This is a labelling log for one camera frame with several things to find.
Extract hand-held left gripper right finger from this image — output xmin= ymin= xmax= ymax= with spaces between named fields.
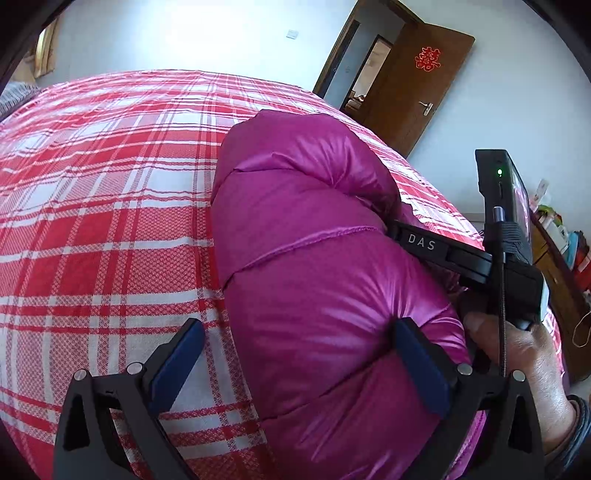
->
xmin=394 ymin=318 xmax=546 ymax=480

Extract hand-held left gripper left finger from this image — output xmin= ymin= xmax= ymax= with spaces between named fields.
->
xmin=53 ymin=318 xmax=206 ymax=480

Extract magenta down jacket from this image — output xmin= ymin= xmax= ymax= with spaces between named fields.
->
xmin=210 ymin=108 xmax=491 ymax=480

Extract person's right forearm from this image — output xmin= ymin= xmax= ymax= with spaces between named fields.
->
xmin=544 ymin=394 xmax=591 ymax=480

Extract person's right hand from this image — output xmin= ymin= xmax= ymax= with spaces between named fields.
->
xmin=462 ymin=312 xmax=578 ymax=457

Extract wooden cabinet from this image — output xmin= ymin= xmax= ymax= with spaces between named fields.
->
xmin=531 ymin=210 xmax=591 ymax=384

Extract assorted colourful packets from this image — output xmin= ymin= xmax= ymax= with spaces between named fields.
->
xmin=531 ymin=181 xmax=591 ymax=291

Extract red plaid bed sheet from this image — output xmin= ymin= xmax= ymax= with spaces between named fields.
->
xmin=0 ymin=69 xmax=568 ymax=480

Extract brown wooden door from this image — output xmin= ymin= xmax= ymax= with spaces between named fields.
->
xmin=362 ymin=21 xmax=476 ymax=158

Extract red paper door decoration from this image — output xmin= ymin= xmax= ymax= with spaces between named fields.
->
xmin=414 ymin=46 xmax=441 ymax=72

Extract striped pillow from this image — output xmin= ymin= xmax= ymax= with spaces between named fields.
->
xmin=0 ymin=79 xmax=41 ymax=118

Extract yellow curtain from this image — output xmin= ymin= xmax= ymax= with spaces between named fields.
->
xmin=33 ymin=16 xmax=62 ymax=78

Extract dark wooden door frame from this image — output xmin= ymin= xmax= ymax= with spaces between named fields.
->
xmin=312 ymin=0 xmax=424 ymax=112

